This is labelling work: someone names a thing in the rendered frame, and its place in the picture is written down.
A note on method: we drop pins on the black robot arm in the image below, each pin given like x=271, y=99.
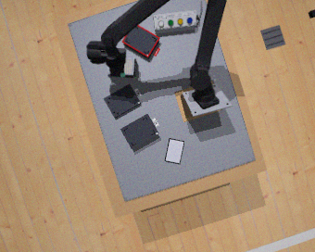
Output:
x=104, y=49

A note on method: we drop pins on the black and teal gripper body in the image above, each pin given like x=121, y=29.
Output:
x=115, y=72

